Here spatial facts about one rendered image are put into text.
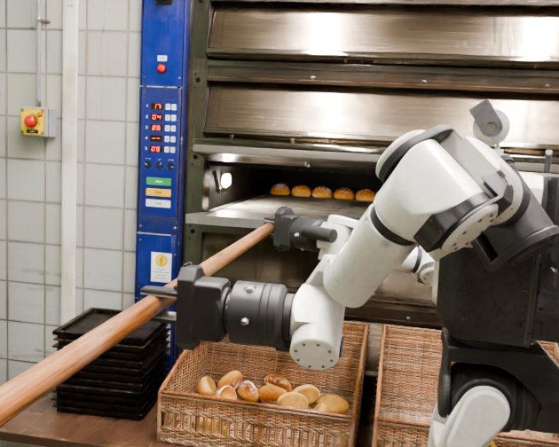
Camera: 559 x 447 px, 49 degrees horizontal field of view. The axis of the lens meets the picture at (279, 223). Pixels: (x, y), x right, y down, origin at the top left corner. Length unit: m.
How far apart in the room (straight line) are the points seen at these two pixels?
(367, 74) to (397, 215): 1.41
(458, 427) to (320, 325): 0.47
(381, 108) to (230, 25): 0.58
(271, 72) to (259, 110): 0.13
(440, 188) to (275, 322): 0.29
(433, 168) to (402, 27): 1.43
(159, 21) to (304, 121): 0.59
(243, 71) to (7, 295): 1.22
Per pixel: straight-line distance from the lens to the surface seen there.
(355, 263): 0.75
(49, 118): 2.33
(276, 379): 2.10
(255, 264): 2.15
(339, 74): 2.09
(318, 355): 0.83
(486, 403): 1.21
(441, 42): 2.09
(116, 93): 2.27
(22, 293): 2.52
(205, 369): 2.20
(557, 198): 1.09
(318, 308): 0.84
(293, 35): 2.12
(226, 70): 2.15
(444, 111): 2.09
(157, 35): 2.21
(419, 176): 0.70
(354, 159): 1.92
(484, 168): 0.75
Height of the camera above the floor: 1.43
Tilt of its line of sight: 7 degrees down
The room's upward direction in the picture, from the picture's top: 3 degrees clockwise
